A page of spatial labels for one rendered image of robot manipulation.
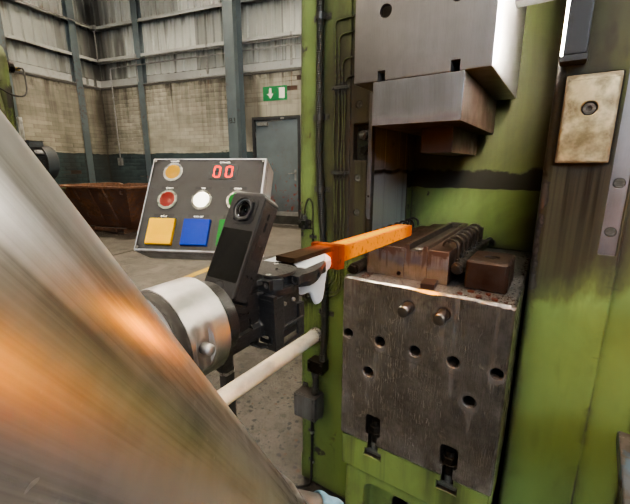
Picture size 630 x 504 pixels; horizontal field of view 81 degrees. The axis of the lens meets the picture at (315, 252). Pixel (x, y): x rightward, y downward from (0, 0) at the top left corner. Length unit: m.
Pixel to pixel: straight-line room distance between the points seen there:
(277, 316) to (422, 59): 0.66
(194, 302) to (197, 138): 8.46
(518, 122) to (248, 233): 1.07
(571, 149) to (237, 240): 0.75
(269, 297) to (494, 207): 1.04
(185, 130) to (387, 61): 8.17
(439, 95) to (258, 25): 7.66
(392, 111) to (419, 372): 0.60
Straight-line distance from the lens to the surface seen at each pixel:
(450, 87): 0.87
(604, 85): 0.96
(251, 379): 1.03
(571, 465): 1.20
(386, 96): 0.91
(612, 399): 1.11
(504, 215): 1.32
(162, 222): 1.07
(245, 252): 0.36
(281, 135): 7.67
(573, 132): 0.95
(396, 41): 0.93
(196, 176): 1.10
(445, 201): 1.35
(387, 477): 1.14
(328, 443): 1.49
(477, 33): 0.88
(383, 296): 0.88
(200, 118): 8.71
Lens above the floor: 1.18
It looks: 13 degrees down
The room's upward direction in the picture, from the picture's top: straight up
